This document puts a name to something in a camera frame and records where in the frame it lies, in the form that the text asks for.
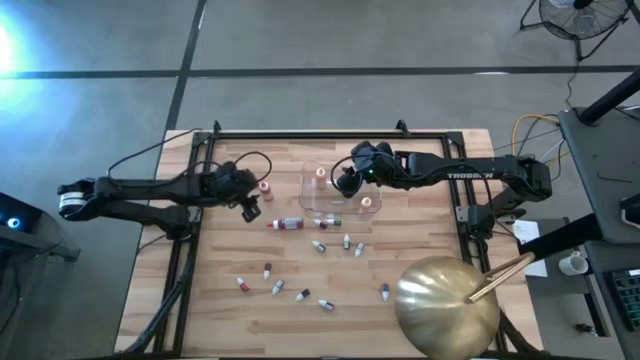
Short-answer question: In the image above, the black floor fan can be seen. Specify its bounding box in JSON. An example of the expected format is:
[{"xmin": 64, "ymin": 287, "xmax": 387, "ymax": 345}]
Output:
[{"xmin": 518, "ymin": 0, "xmax": 632, "ymax": 62}]

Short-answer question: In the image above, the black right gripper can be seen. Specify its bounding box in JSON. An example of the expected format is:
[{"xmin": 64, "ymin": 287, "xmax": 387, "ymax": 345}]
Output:
[{"xmin": 336, "ymin": 140, "xmax": 399, "ymax": 198}]

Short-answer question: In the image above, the black pole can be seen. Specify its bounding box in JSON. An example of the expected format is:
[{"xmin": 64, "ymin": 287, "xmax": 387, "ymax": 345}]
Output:
[{"xmin": 578, "ymin": 68, "xmax": 640, "ymax": 127}]

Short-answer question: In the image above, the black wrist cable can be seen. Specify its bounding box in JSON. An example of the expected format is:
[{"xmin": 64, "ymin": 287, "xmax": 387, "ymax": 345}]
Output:
[
  {"xmin": 233, "ymin": 150, "xmax": 274, "ymax": 185},
  {"xmin": 330, "ymin": 155, "xmax": 364, "ymax": 199}
]

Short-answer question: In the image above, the white paper sheet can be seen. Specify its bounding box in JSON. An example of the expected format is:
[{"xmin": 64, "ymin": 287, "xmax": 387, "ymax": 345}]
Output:
[{"xmin": 513, "ymin": 218, "xmax": 549, "ymax": 278}]

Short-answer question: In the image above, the black cable bundle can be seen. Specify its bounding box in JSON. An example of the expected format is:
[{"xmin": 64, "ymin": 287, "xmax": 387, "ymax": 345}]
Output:
[{"xmin": 122, "ymin": 239, "xmax": 197, "ymax": 357}]

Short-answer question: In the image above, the backlit keyboard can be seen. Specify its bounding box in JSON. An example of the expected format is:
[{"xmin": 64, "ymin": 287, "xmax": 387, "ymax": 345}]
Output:
[{"xmin": 603, "ymin": 267, "xmax": 640, "ymax": 332}]

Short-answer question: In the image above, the black and white device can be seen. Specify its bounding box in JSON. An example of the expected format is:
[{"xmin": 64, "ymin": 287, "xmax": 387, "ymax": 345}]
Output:
[{"xmin": 618, "ymin": 192, "xmax": 640, "ymax": 231}]

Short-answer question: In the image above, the large red food coloring bottle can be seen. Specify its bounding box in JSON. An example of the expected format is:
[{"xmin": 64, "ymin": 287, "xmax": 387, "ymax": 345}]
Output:
[{"xmin": 266, "ymin": 216, "xmax": 305, "ymax": 232}]

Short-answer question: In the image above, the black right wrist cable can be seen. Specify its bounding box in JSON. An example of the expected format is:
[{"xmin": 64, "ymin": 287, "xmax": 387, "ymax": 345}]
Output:
[{"xmin": 330, "ymin": 155, "xmax": 364, "ymax": 199}]

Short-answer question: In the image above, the thin black cable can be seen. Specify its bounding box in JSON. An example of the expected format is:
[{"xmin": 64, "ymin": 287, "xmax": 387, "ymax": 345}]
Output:
[{"xmin": 106, "ymin": 127, "xmax": 204, "ymax": 179}]

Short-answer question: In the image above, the brass dome lamp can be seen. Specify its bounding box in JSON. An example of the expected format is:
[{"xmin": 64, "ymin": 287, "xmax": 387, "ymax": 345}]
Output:
[{"xmin": 393, "ymin": 251, "xmax": 537, "ymax": 360}]

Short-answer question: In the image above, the clear plastic container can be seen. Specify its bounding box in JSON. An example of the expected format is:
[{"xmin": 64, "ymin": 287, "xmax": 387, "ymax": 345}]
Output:
[{"xmin": 298, "ymin": 160, "xmax": 384, "ymax": 217}]

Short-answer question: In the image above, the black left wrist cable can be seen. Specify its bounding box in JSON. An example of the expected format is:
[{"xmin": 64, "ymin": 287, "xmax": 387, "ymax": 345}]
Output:
[{"xmin": 233, "ymin": 150, "xmax": 274, "ymax": 185}]

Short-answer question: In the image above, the grey desk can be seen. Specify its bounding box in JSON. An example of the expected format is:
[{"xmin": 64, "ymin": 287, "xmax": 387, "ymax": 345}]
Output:
[{"xmin": 556, "ymin": 106, "xmax": 640, "ymax": 246}]

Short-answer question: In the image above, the black metal table frame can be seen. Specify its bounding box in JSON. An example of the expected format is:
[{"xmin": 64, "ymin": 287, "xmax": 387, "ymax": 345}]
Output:
[{"xmin": 152, "ymin": 119, "xmax": 506, "ymax": 359}]

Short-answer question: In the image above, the yellow cable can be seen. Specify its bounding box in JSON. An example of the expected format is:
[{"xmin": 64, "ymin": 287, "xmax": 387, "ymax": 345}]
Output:
[{"xmin": 509, "ymin": 113, "xmax": 561, "ymax": 157}]

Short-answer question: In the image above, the white mug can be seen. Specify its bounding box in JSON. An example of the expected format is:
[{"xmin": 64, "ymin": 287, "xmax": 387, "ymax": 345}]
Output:
[{"xmin": 557, "ymin": 250, "xmax": 590, "ymax": 278}]

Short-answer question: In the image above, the black slanted bar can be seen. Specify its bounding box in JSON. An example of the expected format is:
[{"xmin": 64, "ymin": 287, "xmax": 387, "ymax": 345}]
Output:
[{"xmin": 517, "ymin": 213, "xmax": 604, "ymax": 261}]

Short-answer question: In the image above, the black box with blue light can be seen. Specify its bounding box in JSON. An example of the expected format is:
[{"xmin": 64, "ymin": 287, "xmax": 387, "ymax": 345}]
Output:
[{"xmin": 0, "ymin": 191, "xmax": 44, "ymax": 235}]

